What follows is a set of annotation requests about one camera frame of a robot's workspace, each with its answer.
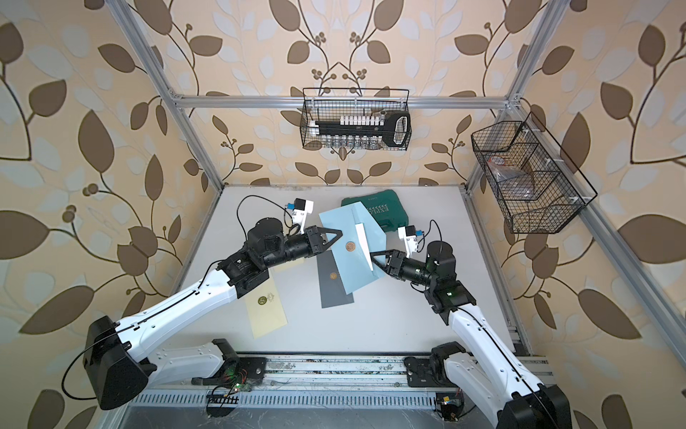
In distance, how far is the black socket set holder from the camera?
83 cm

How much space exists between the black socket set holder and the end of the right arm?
1.23 feet

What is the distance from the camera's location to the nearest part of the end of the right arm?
2.16 ft
